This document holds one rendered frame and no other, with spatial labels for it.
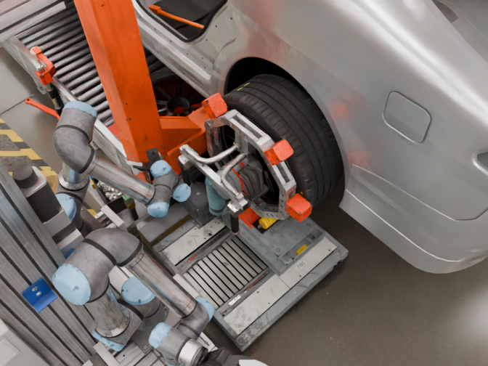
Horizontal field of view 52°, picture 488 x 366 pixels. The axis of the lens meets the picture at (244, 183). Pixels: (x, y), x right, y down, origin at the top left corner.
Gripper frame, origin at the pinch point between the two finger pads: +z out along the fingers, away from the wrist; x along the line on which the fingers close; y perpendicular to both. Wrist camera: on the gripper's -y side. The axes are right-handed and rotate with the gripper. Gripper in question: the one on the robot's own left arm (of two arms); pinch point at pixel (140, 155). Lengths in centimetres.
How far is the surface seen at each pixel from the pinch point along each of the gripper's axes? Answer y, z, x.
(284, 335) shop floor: 105, -53, 42
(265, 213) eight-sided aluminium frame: 32, -36, 42
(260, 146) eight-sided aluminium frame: -13, -45, 32
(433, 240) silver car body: 11, -110, 62
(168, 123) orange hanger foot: 3.0, 23.0, 27.9
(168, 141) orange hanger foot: 10.3, 19.0, 25.0
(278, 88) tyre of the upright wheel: -27, -32, 52
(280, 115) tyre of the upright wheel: -21, -43, 44
